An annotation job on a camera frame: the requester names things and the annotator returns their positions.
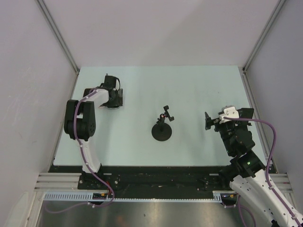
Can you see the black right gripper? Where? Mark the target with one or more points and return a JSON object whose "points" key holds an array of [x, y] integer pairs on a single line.
{"points": [[209, 122]]}

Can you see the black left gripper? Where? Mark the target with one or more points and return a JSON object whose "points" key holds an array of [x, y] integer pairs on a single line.
{"points": [[116, 102]]}

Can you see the black folding phone stand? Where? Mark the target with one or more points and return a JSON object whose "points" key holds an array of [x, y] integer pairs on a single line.
{"points": [[245, 113]]}

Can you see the black round-base clamp stand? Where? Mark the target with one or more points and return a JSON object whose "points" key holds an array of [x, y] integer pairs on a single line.
{"points": [[161, 131]]}

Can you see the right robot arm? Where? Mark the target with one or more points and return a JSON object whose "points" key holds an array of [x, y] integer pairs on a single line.
{"points": [[246, 174]]}

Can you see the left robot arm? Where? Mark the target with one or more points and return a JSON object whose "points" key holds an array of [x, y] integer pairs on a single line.
{"points": [[80, 118]]}

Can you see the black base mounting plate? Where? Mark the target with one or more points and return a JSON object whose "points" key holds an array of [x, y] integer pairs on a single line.
{"points": [[162, 182]]}

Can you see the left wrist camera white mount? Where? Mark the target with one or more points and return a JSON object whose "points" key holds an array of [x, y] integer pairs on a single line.
{"points": [[112, 82]]}

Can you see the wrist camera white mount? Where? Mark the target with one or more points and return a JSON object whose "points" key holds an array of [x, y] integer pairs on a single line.
{"points": [[228, 112], [112, 82]]}

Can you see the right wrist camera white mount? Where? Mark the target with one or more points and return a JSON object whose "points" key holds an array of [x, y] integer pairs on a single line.
{"points": [[228, 112]]}

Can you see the white slotted cable duct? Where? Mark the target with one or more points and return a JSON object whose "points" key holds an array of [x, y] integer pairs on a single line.
{"points": [[215, 197]]}

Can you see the aluminium front rail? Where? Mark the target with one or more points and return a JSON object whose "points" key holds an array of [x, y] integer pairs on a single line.
{"points": [[65, 181]]}

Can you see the left aluminium corner post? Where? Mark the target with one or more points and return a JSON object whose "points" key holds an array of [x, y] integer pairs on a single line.
{"points": [[57, 34]]}

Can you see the aluminium corner post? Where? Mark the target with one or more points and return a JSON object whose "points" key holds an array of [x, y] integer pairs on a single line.
{"points": [[57, 34], [277, 9]]}

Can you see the right aluminium corner post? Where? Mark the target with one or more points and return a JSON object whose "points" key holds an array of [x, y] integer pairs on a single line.
{"points": [[277, 9]]}

